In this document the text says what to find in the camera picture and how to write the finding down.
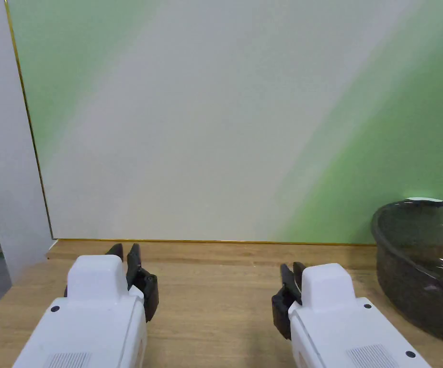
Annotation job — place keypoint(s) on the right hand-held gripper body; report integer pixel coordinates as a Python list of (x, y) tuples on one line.
[(332, 326)]

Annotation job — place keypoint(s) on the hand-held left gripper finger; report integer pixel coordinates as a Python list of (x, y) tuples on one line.
[(115, 249), (134, 262)]

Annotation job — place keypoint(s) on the dark transparent plastic bowl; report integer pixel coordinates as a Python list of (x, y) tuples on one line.
[(424, 276)]

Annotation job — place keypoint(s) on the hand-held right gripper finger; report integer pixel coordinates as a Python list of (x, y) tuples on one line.
[(298, 267), (288, 280)]

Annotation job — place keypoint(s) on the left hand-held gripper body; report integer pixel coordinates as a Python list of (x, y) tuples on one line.
[(95, 318)]

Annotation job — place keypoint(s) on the green white gold-framed panel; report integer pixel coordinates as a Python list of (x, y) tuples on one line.
[(206, 126)]

